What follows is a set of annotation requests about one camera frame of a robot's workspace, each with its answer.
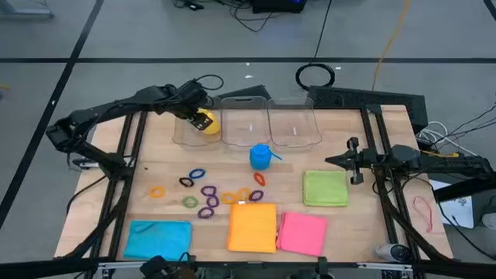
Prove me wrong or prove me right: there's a black wedge panel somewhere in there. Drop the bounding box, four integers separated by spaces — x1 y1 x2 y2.
215 84 273 102

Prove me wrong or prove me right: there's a blue sports bottle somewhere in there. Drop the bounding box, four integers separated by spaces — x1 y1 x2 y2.
249 143 284 171

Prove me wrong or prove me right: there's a grey metal floor base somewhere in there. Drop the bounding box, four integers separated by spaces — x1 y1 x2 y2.
0 0 54 19

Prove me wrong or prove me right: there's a yellow sports bottle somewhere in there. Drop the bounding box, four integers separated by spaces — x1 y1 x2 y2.
196 108 222 136

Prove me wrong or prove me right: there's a yellow plug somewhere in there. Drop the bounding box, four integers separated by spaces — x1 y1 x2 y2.
421 150 460 159

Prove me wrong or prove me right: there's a red cord loop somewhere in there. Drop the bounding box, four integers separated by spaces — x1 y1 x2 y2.
412 195 435 234

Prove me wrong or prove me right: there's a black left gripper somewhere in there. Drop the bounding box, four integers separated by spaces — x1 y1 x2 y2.
175 91 215 132

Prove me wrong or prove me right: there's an orange microfibre cloth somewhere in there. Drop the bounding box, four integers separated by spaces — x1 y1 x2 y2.
226 202 278 254

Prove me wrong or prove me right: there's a black aluminium rig frame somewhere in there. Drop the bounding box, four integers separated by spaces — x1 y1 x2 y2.
0 103 496 279

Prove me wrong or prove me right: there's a black flat panel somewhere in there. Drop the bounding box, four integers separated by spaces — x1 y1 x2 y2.
307 85 429 135

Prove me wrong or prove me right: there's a black electronics box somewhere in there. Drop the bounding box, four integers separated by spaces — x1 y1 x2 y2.
250 0 308 15

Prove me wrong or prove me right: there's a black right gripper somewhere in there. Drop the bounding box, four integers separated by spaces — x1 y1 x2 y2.
325 136 393 185

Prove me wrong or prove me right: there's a clear plastic bin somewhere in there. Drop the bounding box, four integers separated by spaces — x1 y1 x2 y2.
267 96 323 150
172 96 223 147
220 95 272 150

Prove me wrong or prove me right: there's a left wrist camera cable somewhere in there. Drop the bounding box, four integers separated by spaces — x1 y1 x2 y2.
195 74 226 91

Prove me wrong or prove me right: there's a black coiled cable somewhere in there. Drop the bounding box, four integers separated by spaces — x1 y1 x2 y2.
294 0 336 91

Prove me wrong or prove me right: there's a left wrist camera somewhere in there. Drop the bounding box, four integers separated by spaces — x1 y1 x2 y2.
179 80 205 98

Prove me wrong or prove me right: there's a green microfibre cloth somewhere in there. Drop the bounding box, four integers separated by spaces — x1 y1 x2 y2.
301 169 350 208

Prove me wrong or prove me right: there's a white and black cylinder device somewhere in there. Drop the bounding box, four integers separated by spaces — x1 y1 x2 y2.
372 243 412 264

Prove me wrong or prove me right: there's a white cable bundle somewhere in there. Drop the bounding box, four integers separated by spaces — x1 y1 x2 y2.
415 120 480 157

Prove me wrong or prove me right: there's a black bulky object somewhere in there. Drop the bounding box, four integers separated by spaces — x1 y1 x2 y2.
139 251 199 279

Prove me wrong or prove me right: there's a white paper sheet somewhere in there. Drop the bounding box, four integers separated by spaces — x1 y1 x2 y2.
429 178 476 229

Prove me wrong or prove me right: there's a blue microfibre cloth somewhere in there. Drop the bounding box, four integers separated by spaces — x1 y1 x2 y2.
122 219 194 262

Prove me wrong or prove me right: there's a black floor cable tangle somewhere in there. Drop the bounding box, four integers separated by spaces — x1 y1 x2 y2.
172 0 288 33

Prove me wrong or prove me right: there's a yellow hanging cable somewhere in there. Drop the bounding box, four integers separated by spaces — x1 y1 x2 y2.
370 0 412 91

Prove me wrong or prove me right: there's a silver frame bracket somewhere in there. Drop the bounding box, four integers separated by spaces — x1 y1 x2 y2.
97 261 151 270
356 262 414 270

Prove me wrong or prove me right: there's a pink microfibre cloth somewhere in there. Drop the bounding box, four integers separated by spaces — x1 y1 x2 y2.
275 211 329 257

